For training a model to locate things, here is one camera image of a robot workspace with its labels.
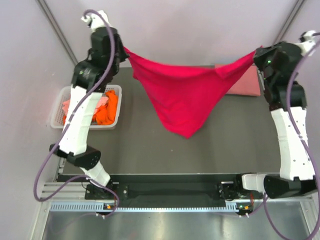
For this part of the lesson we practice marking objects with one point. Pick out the aluminium frame rail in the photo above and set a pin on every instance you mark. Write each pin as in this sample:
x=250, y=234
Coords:
x=293, y=13

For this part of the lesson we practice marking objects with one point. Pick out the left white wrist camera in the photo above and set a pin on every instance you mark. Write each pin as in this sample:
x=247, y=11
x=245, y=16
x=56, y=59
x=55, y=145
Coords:
x=93, y=21

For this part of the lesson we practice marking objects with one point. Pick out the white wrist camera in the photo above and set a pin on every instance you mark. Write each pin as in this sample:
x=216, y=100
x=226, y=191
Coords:
x=93, y=21
x=306, y=42

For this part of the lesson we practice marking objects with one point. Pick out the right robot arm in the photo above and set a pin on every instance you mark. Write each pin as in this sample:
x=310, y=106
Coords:
x=288, y=107

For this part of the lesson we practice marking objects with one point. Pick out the light pink t shirt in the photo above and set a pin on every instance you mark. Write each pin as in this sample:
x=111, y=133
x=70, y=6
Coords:
x=102, y=102

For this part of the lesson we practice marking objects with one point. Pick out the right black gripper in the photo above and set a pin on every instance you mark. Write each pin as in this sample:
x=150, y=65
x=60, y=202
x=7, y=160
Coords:
x=261, y=52

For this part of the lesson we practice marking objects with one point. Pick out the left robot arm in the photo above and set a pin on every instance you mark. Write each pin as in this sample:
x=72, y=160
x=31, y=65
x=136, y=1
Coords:
x=89, y=82

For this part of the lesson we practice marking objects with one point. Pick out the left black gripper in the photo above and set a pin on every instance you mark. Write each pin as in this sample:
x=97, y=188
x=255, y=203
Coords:
x=123, y=56

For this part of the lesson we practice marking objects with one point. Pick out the slotted cable duct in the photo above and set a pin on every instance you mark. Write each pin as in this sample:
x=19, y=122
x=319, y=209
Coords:
x=101, y=207

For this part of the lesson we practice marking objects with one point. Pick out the white plastic basket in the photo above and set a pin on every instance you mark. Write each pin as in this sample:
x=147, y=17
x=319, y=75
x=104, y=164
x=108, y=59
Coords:
x=56, y=121

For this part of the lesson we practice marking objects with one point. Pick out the folded salmon pink t shirt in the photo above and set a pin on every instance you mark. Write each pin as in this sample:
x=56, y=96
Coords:
x=247, y=85

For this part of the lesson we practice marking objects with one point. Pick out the orange t shirt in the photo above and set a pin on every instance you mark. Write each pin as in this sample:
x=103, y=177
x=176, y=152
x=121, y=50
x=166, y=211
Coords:
x=106, y=114

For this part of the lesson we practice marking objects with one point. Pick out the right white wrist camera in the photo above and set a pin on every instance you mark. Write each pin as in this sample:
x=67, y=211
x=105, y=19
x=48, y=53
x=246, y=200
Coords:
x=306, y=42

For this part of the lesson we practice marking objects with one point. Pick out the magenta t shirt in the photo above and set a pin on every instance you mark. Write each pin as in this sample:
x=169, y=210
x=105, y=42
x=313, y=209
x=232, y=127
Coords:
x=184, y=96

